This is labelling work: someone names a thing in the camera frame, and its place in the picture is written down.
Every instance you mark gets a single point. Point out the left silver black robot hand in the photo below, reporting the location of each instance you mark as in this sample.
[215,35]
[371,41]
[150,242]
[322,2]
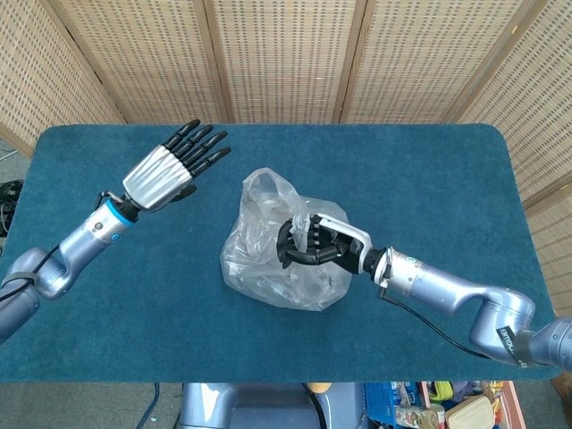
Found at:
[156,179]

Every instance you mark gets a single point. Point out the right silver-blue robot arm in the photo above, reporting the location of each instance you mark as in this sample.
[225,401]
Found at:
[447,286]

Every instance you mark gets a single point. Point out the woven bamboo screen panel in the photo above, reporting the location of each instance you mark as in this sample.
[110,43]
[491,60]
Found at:
[556,250]
[536,111]
[143,58]
[424,58]
[40,80]
[286,58]

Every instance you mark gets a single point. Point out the orange round knob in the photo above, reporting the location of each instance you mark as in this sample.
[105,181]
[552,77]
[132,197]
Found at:
[319,387]

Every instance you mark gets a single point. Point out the clear plastic bag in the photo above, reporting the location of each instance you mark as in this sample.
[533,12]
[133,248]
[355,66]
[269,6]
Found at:
[263,277]

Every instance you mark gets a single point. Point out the blue plastic crate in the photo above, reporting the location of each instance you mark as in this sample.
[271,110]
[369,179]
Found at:
[380,402]

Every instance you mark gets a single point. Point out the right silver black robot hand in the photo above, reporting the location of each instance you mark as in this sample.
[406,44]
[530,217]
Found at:
[344,243]

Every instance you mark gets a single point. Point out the blue carpet table mat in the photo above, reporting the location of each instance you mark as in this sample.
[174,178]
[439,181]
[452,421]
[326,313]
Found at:
[134,313]

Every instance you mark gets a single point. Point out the silver-blue robot torso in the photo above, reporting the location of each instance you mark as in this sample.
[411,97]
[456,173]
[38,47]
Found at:
[250,406]

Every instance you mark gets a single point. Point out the beige lidded food box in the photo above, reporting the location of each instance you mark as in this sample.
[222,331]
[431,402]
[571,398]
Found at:
[467,413]

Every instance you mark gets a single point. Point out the printed snack packets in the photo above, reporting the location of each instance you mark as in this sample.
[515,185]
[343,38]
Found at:
[418,415]

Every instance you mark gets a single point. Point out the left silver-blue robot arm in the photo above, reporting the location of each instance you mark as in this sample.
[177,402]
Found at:
[85,246]

